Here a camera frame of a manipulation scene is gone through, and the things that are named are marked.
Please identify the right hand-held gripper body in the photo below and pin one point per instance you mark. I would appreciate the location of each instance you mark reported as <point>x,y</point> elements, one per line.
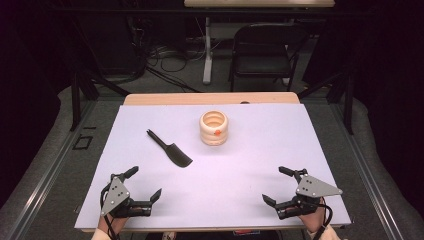
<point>311,188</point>

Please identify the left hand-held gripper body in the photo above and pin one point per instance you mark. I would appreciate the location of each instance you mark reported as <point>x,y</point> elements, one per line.
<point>115,196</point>

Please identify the person's left hand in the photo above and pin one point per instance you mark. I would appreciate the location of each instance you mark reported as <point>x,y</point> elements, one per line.
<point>111,225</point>

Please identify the person's right hand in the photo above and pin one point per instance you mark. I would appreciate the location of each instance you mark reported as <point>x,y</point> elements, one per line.
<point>314,222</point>

